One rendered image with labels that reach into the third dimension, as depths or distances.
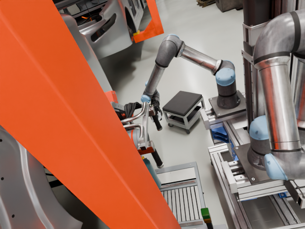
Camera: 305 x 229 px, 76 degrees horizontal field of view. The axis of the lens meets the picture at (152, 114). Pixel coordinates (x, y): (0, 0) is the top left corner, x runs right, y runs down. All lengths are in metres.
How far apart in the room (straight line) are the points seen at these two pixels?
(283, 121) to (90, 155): 0.53
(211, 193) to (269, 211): 0.51
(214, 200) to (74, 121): 1.64
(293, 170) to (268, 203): 1.00
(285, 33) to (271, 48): 0.05
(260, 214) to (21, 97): 1.52
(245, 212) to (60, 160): 1.36
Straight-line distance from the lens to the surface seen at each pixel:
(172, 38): 1.36
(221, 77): 1.29
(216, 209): 1.87
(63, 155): 0.49
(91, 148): 0.45
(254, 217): 1.62
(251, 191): 1.17
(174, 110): 2.29
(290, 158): 0.67
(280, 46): 0.69
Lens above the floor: 1.69
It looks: 35 degrees down
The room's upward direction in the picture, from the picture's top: 23 degrees counter-clockwise
